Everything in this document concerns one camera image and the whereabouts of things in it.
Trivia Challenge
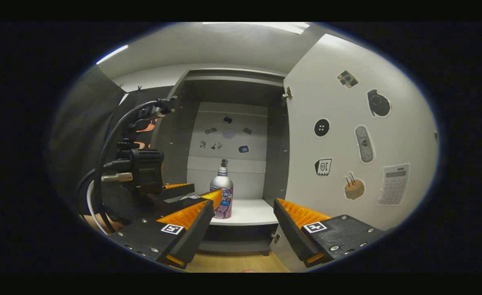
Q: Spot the white cable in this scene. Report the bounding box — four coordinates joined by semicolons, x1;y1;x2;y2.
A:
86;172;134;235

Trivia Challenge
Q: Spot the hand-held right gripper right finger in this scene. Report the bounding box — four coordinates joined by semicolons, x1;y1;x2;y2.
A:
274;198;386;268

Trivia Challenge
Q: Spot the grey cabinet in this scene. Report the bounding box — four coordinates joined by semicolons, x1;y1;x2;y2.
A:
153;68;291;256

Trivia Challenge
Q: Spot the white cabinet door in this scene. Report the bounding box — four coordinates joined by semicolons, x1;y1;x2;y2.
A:
270;33;439;273

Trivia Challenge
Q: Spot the white cabinet shelf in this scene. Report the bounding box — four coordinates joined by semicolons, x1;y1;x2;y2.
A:
183;199;280;227

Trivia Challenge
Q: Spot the silver bottle pink label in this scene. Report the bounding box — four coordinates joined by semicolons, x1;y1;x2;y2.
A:
210;167;234;219

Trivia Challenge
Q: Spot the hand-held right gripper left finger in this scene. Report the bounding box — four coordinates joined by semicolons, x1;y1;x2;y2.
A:
109;200;215;270

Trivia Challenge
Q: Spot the black cable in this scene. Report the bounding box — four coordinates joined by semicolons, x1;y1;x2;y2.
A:
76;98;177;235

